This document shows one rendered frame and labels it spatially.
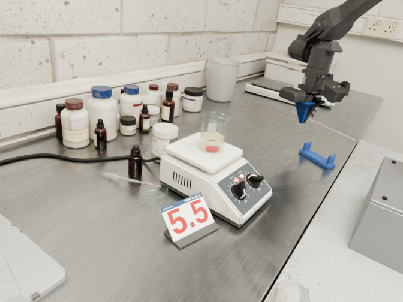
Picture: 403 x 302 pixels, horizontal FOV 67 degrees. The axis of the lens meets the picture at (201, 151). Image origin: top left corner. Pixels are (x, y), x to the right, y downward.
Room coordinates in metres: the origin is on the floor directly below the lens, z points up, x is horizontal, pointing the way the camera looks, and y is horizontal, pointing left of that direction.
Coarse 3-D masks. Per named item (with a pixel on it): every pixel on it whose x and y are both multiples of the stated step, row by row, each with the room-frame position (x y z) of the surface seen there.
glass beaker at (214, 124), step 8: (208, 112) 0.57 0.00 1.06; (216, 112) 0.57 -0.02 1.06; (224, 112) 0.57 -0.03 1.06; (208, 120) 0.53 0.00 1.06; (216, 120) 0.57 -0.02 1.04; (224, 120) 0.56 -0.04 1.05; (208, 128) 0.53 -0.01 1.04; (216, 128) 0.52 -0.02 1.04; (224, 128) 0.53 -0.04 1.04; (200, 136) 0.54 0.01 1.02; (208, 136) 0.53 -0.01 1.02; (216, 136) 0.52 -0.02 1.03; (224, 136) 0.54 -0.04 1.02; (200, 144) 0.54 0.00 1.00; (208, 144) 0.52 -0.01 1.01; (216, 144) 0.52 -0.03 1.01; (208, 152) 0.52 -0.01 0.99; (216, 152) 0.53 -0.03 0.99
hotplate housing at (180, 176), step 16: (176, 160) 0.51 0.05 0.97; (240, 160) 0.55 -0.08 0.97; (160, 176) 0.52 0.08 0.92; (176, 176) 0.50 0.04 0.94; (192, 176) 0.48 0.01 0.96; (208, 176) 0.47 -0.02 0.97; (224, 176) 0.48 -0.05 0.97; (176, 192) 0.50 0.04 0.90; (192, 192) 0.48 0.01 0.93; (208, 192) 0.46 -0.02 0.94; (224, 208) 0.44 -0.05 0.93; (256, 208) 0.46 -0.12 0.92; (240, 224) 0.42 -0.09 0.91
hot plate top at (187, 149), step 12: (180, 144) 0.55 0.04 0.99; (192, 144) 0.55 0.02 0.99; (228, 144) 0.58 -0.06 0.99; (180, 156) 0.50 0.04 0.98; (192, 156) 0.50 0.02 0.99; (204, 156) 0.51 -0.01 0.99; (216, 156) 0.52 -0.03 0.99; (228, 156) 0.53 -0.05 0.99; (204, 168) 0.47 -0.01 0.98; (216, 168) 0.47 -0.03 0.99
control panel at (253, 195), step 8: (240, 168) 0.53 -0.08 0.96; (248, 168) 0.54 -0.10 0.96; (232, 176) 0.49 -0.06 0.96; (224, 184) 0.47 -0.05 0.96; (232, 184) 0.48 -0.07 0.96; (248, 184) 0.50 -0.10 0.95; (264, 184) 0.52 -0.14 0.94; (224, 192) 0.45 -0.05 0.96; (248, 192) 0.48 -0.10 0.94; (256, 192) 0.49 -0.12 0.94; (264, 192) 0.50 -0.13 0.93; (232, 200) 0.44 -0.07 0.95; (240, 200) 0.45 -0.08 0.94; (248, 200) 0.46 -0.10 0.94; (256, 200) 0.47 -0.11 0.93; (240, 208) 0.44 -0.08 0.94; (248, 208) 0.45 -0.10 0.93
